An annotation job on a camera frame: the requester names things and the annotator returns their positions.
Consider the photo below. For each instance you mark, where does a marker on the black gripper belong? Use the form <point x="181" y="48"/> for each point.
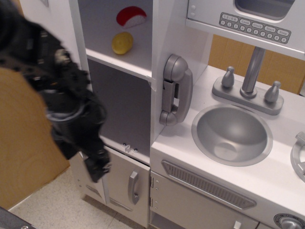
<point x="76" y="122"/>

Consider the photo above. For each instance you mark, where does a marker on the silver fridge door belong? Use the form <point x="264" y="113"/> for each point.
<point x="55" y="17"/>

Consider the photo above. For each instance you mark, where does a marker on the white fridge shelf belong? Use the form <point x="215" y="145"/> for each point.
<point x="130" y="63"/>

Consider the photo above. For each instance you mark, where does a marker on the silver lower freezer door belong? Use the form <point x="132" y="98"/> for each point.
<point x="125" y="188"/>

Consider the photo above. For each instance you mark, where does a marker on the brown wooden board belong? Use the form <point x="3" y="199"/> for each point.
<point x="29" y="159"/>

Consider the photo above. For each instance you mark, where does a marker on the white oven door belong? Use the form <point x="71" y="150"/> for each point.
<point x="177" y="207"/>

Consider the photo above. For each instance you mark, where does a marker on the white toy kitchen cabinet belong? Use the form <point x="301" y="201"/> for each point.
<point x="134" y="105"/>

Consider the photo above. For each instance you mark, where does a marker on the dark grey case corner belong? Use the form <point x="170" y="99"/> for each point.
<point x="11" y="221"/>

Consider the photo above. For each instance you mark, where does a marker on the grey vent grille panel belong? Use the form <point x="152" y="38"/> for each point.
<point x="208" y="187"/>

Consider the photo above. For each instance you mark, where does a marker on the yellow lemon toy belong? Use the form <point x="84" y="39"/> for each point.
<point x="122" y="43"/>

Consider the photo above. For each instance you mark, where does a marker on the silver round sink bowl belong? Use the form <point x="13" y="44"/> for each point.
<point x="232" y="135"/>

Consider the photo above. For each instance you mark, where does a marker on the red white cheese wedge toy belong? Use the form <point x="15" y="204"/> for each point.
<point x="131" y="16"/>

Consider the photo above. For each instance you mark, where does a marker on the left faucet knob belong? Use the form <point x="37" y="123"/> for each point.
<point x="228" y="78"/>

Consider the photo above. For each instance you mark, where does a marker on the faucet knob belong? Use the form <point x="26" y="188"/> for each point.
<point x="228" y="78"/>
<point x="272" y="93"/>

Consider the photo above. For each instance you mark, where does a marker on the silver faucet spout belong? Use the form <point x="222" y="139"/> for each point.
<point x="248" y="87"/>

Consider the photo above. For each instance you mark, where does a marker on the right faucet knob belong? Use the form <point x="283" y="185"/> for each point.
<point x="272" y="93"/>

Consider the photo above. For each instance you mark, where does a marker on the silver oven dial knob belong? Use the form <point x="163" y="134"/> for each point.
<point x="289" y="221"/>

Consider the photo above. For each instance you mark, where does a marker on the toy microwave with keypad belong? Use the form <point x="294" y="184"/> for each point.
<point x="275" y="25"/>

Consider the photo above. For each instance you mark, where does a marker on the silver lower freezer handle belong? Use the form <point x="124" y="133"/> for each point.
<point x="132" y="183"/>

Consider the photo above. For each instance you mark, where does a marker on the grey toy wall phone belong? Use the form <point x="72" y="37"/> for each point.
<point x="177" y="91"/>

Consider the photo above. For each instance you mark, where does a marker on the grey faucet base plate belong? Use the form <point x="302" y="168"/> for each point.
<point x="258" y="102"/>

